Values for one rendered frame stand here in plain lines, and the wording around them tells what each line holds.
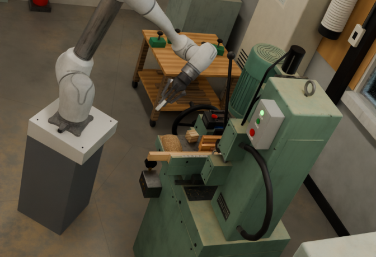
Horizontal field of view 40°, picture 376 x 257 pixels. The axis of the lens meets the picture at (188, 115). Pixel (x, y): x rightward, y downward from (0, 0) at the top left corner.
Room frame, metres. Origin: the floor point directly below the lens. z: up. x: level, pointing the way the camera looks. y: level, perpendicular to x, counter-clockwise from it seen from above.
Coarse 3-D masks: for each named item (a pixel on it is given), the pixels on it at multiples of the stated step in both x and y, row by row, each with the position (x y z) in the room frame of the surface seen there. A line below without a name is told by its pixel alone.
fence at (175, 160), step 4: (172, 156) 1.73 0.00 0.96; (176, 156) 1.74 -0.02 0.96; (180, 156) 1.75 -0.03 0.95; (172, 160) 1.73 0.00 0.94; (176, 160) 1.74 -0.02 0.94; (180, 160) 1.74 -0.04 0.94; (184, 160) 1.75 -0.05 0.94; (188, 160) 1.76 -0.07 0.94; (192, 160) 1.78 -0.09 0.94; (196, 160) 1.79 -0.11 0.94; (200, 160) 1.79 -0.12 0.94; (204, 160) 1.80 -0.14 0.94; (168, 164) 1.73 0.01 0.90; (172, 164) 1.73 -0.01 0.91; (176, 164) 1.74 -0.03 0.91; (180, 164) 1.75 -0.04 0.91; (184, 164) 1.76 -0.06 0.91; (188, 164) 1.77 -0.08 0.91; (192, 164) 1.78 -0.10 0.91; (196, 164) 1.79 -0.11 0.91; (200, 164) 1.80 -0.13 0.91; (204, 164) 1.81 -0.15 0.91
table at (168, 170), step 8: (192, 128) 2.09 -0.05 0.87; (184, 136) 1.97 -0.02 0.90; (200, 136) 2.01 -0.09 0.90; (160, 144) 1.85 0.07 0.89; (184, 144) 1.90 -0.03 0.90; (192, 144) 1.93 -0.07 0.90; (168, 168) 1.72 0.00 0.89; (176, 168) 1.74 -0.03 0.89; (184, 168) 1.76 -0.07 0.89; (192, 168) 1.78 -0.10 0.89; (200, 168) 1.80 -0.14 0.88
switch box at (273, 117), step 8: (264, 104) 1.57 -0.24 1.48; (272, 104) 1.59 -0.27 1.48; (256, 112) 1.58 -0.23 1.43; (264, 112) 1.54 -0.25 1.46; (272, 112) 1.54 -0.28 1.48; (280, 112) 1.55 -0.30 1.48; (264, 120) 1.52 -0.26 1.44; (272, 120) 1.51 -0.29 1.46; (280, 120) 1.53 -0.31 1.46; (248, 128) 1.58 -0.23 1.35; (256, 128) 1.54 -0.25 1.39; (264, 128) 1.51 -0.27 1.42; (272, 128) 1.52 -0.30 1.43; (248, 136) 1.56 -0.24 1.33; (256, 136) 1.53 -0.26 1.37; (264, 136) 1.51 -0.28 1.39; (272, 136) 1.53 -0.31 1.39; (256, 144) 1.51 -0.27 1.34; (264, 144) 1.52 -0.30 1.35
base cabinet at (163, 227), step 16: (160, 176) 1.92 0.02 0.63; (160, 208) 1.82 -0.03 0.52; (176, 208) 1.70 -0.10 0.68; (144, 224) 1.91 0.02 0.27; (160, 224) 1.78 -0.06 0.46; (176, 224) 1.66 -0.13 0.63; (144, 240) 1.85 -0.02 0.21; (160, 240) 1.73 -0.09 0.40; (176, 240) 1.61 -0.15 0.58; (144, 256) 1.80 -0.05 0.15; (160, 256) 1.68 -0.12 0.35; (176, 256) 1.57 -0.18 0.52; (192, 256) 1.48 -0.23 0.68; (224, 256) 1.51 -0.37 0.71; (240, 256) 1.55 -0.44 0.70; (256, 256) 1.60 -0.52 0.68; (272, 256) 1.64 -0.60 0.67
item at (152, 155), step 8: (152, 152) 1.73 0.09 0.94; (160, 152) 1.74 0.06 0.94; (168, 152) 1.76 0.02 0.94; (176, 152) 1.78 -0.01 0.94; (184, 152) 1.80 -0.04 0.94; (192, 152) 1.82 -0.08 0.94; (200, 152) 1.84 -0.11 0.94; (208, 152) 1.86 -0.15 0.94; (152, 160) 1.72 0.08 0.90; (160, 160) 1.74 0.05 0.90
